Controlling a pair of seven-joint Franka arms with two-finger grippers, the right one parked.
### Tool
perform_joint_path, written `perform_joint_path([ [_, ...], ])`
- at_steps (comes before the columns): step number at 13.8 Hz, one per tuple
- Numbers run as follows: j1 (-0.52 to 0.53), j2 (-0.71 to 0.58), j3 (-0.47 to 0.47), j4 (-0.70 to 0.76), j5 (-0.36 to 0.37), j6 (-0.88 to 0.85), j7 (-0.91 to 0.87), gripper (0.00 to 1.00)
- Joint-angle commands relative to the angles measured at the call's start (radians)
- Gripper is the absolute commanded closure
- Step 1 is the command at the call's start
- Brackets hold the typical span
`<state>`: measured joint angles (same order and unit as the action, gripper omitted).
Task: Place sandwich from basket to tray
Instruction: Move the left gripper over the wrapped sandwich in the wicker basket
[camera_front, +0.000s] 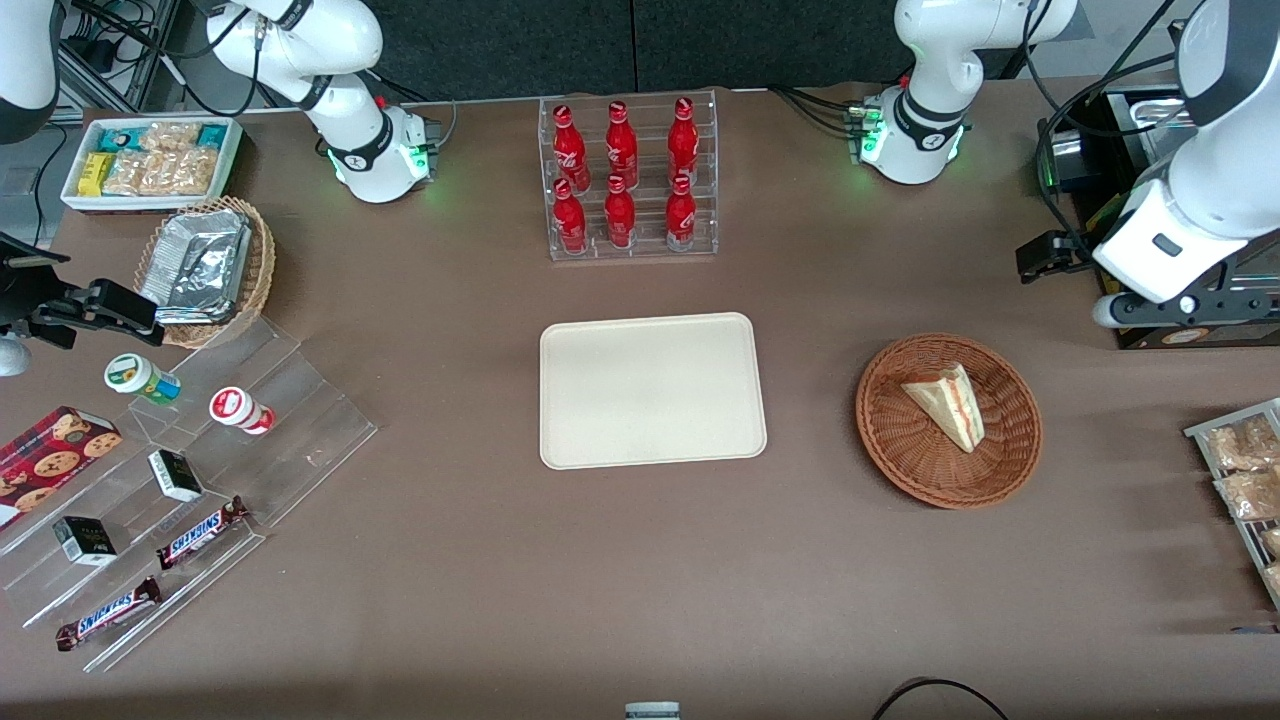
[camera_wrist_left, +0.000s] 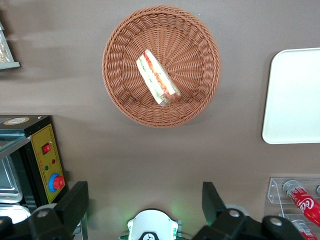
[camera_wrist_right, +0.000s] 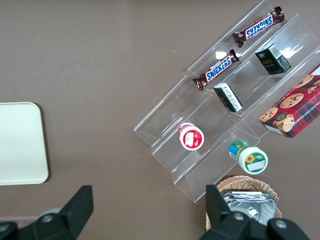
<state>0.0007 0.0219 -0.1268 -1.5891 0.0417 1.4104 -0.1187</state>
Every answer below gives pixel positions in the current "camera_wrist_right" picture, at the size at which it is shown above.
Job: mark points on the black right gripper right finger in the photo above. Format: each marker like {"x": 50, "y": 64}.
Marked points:
{"x": 225, "y": 220}

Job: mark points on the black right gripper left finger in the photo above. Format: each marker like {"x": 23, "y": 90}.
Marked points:
{"x": 75, "y": 212}

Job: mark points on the foil wrapped sandwich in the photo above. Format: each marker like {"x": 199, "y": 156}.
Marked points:
{"x": 252, "y": 206}

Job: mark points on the woven wicker basket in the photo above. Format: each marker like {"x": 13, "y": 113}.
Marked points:
{"x": 250, "y": 183}

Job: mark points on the cream plastic tray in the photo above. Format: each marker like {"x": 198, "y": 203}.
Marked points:
{"x": 21, "y": 143}

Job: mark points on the green lidded sunflower cup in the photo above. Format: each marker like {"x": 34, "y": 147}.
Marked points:
{"x": 250, "y": 157}

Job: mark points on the red lidded yogurt cup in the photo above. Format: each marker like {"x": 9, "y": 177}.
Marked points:
{"x": 191, "y": 136}

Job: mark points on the clear acrylic stepped display shelf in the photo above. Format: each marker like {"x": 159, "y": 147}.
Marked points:
{"x": 220, "y": 107}

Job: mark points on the black slim box white label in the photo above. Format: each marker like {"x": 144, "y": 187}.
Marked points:
{"x": 228, "y": 97}

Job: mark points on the red tartan cookie box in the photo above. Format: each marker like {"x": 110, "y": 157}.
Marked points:
{"x": 295, "y": 105}

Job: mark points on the Snickers chocolate bar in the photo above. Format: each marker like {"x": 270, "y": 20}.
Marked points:
{"x": 258, "y": 26}
{"x": 217, "y": 69}

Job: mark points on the black cube box with barcode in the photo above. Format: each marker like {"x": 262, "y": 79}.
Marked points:
{"x": 272, "y": 59}

